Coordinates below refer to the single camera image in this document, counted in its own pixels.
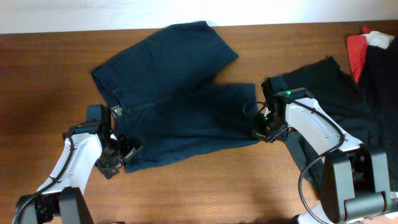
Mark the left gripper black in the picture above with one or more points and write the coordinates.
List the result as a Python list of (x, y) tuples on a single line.
[(107, 162)]

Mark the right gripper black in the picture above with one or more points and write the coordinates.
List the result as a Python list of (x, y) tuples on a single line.
[(260, 132)]

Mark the navy blue shorts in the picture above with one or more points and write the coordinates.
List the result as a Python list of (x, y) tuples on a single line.
[(163, 95)]

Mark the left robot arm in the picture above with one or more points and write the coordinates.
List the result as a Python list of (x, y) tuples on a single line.
[(87, 145)]

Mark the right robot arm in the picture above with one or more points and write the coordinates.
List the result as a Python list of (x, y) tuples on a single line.
[(355, 181)]

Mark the black garment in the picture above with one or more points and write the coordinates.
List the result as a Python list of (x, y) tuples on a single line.
[(339, 96)]

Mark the dark navy garment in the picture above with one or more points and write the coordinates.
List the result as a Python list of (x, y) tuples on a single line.
[(378, 82)]

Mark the red cloth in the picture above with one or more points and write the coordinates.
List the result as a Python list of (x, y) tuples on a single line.
[(357, 47)]

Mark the white cloth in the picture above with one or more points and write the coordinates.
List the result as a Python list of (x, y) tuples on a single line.
[(378, 39)]

